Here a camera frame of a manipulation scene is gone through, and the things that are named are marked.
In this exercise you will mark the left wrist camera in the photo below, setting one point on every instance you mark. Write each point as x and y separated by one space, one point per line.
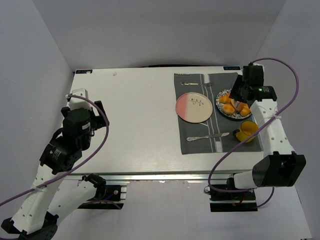
75 103

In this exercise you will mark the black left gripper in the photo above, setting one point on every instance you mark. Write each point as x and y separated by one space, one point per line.
99 120

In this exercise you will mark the small silver spoon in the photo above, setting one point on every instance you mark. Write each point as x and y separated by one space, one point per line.
190 84

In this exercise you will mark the right blue corner label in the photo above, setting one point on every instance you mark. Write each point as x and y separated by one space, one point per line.
232 68

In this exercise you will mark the striped bread roll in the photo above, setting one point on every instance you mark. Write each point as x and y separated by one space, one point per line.
245 112

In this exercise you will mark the long bread roll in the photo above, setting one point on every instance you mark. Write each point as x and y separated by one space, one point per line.
225 99

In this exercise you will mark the metal tongs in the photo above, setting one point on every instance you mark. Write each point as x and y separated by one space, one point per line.
236 103

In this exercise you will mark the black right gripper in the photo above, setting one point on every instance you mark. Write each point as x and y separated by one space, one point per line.
236 88

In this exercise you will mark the blue patterned plate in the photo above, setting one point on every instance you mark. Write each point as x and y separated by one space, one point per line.
236 115

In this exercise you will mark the pink and cream plate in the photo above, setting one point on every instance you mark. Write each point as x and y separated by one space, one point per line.
193 107

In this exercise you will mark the small round bread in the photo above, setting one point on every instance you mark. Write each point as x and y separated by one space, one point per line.
228 109

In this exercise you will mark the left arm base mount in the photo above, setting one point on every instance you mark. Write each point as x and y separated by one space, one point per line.
111 197

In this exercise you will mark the left blue corner label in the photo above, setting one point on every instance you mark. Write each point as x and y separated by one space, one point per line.
83 71

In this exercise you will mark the silver table knife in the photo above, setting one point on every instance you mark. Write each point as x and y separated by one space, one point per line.
216 135

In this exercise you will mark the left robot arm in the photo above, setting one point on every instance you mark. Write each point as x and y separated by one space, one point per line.
35 219

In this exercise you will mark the round sesame bun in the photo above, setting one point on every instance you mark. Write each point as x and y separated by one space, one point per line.
237 103

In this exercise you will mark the yellow mug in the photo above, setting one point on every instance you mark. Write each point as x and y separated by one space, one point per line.
246 129

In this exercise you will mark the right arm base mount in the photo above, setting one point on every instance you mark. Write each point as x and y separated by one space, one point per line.
221 202

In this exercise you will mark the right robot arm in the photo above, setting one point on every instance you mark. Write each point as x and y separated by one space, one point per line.
281 165

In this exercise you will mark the blue corner label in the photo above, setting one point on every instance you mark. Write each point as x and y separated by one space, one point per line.
83 71
232 68

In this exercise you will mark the grey striped placemat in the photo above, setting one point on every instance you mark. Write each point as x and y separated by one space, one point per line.
217 123

